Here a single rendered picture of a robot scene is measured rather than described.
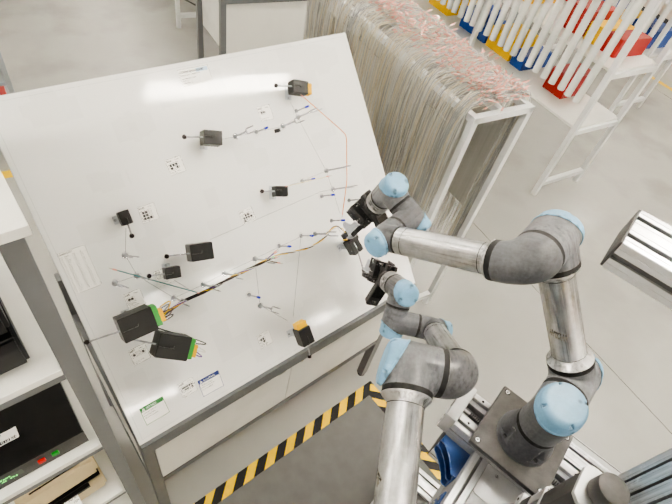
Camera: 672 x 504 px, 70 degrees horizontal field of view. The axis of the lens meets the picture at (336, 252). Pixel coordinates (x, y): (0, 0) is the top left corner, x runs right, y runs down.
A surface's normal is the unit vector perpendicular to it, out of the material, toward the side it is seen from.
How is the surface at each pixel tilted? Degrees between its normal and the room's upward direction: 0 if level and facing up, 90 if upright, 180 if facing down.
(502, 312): 0
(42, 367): 0
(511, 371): 0
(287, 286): 47
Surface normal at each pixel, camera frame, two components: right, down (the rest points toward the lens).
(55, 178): 0.56, 0.03
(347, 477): 0.17, -0.66
